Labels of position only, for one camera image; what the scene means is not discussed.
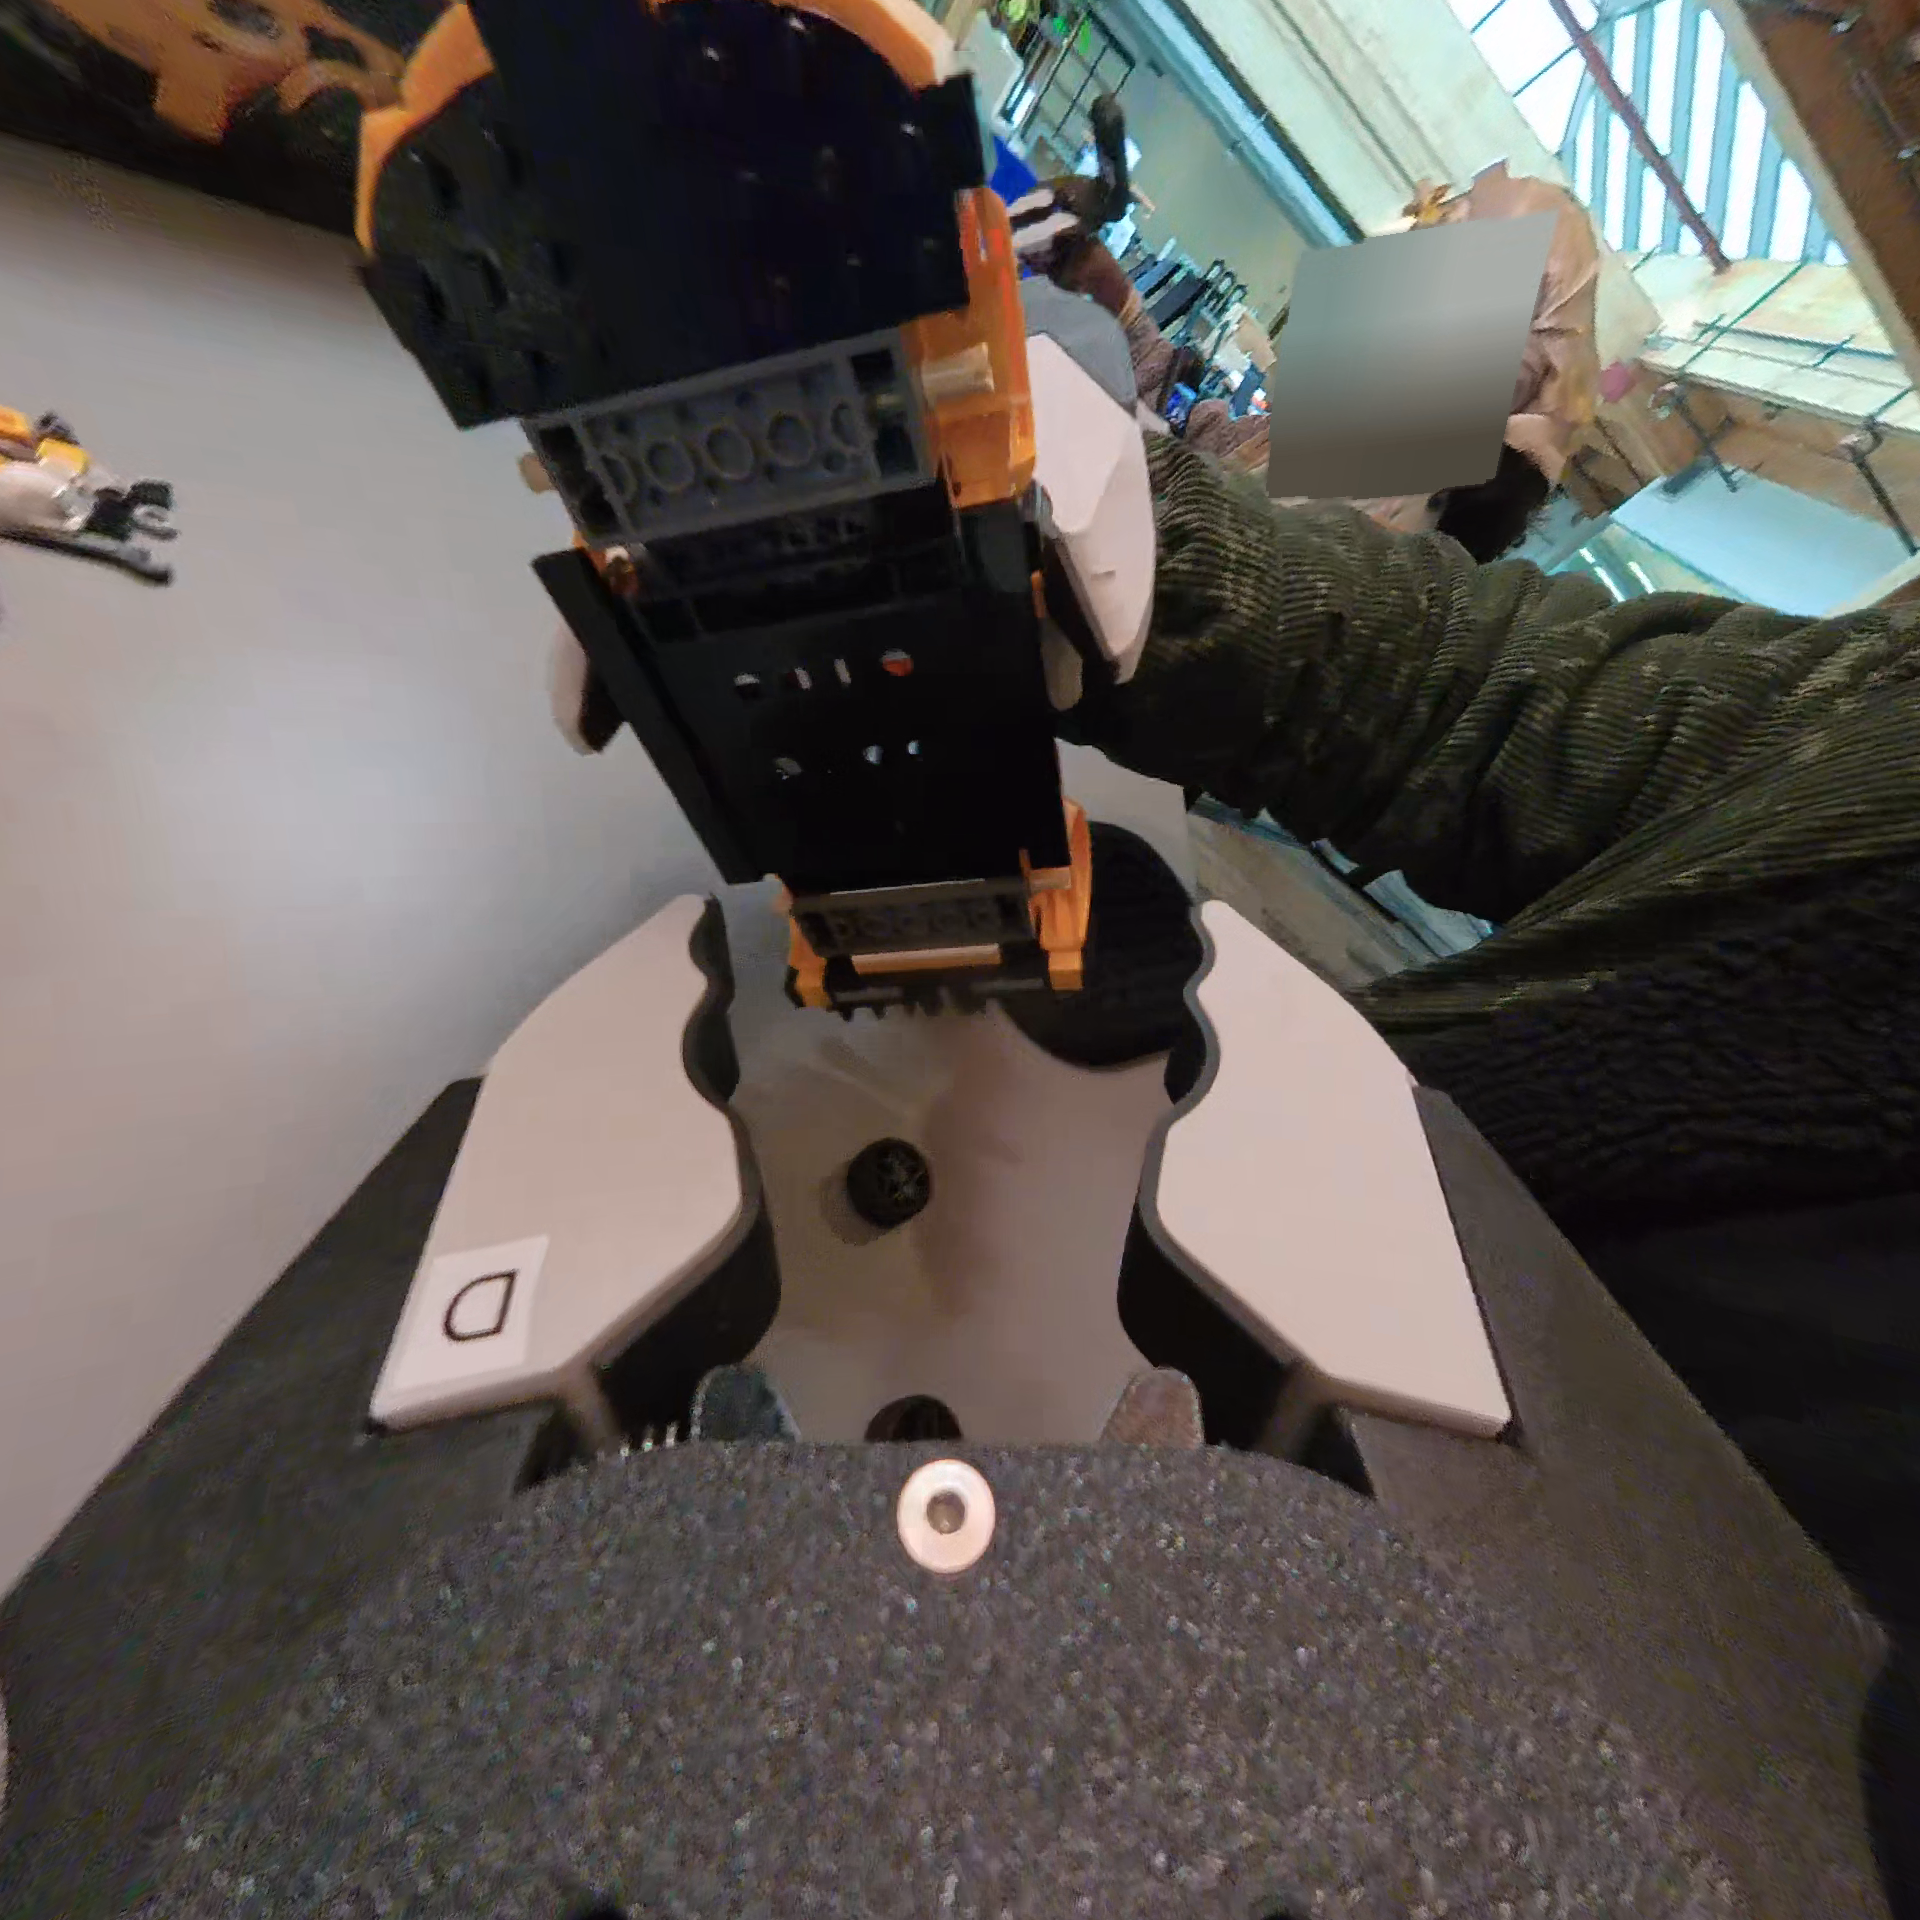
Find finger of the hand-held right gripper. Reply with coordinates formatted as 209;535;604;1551
1026;334;1161;711
546;614;625;753

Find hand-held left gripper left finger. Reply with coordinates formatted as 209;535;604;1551
368;896;781;1449

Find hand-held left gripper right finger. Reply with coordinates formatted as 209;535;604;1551
1117;900;1513;1455

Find orange lego car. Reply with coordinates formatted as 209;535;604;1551
354;0;1097;1024

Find person's right forearm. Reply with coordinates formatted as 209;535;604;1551
1055;432;1920;1038

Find pile of small lego parts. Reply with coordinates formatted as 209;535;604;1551
0;405;178;587

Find black lego box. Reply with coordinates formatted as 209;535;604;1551
0;0;418;232

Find black mesh chair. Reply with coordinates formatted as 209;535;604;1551
1049;823;1205;1069

